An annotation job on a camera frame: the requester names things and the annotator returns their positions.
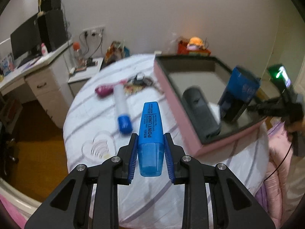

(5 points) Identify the blue metal cup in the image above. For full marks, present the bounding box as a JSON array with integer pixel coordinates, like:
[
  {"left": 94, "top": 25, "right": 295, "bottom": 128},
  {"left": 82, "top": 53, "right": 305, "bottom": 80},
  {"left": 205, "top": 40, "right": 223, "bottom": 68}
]
[{"left": 218, "top": 66, "right": 261, "bottom": 123}]

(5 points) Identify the white tube blue cap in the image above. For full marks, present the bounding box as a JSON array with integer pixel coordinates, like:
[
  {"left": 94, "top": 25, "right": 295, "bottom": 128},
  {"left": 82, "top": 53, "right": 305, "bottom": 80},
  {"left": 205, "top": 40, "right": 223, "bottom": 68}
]
[{"left": 113, "top": 84, "right": 133, "bottom": 135}]

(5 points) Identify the blue highlighter marker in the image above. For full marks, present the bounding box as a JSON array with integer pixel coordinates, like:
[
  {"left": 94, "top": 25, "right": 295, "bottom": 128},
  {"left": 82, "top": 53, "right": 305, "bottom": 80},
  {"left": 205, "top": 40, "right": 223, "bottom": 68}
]
[{"left": 137, "top": 101, "right": 164, "bottom": 177}]

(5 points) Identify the magenta lanyard with keys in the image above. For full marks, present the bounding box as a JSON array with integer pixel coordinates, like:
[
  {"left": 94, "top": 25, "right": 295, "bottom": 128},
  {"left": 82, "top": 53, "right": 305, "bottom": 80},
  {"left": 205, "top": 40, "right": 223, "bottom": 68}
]
[{"left": 95, "top": 72, "right": 154, "bottom": 98}]

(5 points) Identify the pink floral quilt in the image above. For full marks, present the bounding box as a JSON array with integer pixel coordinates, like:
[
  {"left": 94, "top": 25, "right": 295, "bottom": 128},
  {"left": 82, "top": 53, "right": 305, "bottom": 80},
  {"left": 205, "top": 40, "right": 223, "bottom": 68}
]
[{"left": 255, "top": 123, "right": 304, "bottom": 228}]

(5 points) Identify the black remote control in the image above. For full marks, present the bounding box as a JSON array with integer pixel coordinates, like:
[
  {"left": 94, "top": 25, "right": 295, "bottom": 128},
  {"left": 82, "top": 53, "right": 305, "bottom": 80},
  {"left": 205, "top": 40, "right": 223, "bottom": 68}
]
[{"left": 181, "top": 86, "right": 221, "bottom": 144}]

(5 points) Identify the white striped bed cover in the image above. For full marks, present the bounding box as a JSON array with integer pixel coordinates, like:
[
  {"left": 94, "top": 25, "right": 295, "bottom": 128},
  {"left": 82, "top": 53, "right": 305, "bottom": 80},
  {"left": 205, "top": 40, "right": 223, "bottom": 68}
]
[{"left": 63, "top": 54, "right": 269, "bottom": 228}]

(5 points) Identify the orange plush toy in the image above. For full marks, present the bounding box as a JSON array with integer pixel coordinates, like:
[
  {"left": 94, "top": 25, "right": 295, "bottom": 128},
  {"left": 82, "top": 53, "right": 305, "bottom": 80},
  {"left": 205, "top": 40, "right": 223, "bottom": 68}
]
[{"left": 187, "top": 37, "right": 205, "bottom": 51}]

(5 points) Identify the red toy crate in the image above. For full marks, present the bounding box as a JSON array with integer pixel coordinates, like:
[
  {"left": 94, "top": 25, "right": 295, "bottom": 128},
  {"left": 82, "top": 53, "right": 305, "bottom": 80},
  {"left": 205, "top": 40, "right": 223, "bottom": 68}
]
[{"left": 177, "top": 40, "right": 211, "bottom": 56}]

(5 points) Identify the white low side cabinet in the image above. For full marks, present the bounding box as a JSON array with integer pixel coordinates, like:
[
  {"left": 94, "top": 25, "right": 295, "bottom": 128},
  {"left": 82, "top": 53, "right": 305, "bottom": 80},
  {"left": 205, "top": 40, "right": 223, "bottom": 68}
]
[{"left": 68, "top": 57, "right": 103, "bottom": 97}]

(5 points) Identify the white desk with drawers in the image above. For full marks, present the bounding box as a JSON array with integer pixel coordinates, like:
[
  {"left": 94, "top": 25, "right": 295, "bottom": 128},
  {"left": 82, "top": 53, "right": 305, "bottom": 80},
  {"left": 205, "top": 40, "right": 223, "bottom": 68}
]
[{"left": 1, "top": 40, "right": 74, "bottom": 129}]

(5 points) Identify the small pink white bottle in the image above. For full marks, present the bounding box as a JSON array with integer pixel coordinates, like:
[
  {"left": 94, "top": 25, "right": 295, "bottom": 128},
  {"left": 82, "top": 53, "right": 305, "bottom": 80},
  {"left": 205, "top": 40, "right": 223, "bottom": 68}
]
[{"left": 41, "top": 43, "right": 48, "bottom": 56}]

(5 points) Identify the orange cap clear bottle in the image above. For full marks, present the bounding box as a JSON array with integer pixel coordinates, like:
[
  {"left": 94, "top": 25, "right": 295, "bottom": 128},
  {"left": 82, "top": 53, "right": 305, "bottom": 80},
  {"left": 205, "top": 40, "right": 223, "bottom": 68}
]
[{"left": 72, "top": 41, "right": 82, "bottom": 65}]

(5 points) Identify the colourful snack bag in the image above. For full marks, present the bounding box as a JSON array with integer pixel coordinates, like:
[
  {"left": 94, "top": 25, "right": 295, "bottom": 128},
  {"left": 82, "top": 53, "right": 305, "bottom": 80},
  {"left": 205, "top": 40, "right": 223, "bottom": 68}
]
[{"left": 104, "top": 41, "right": 125, "bottom": 65}]

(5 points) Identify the black computer monitor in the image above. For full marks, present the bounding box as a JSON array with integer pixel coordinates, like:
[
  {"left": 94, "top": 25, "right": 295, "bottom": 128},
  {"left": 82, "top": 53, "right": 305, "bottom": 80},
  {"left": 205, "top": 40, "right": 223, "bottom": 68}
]
[{"left": 10, "top": 14, "right": 42, "bottom": 63}]

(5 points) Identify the black computer tower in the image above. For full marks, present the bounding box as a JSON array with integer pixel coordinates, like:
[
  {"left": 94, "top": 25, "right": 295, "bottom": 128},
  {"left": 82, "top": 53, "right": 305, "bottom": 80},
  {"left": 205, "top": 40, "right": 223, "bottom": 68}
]
[{"left": 37, "top": 10, "right": 68, "bottom": 52}]

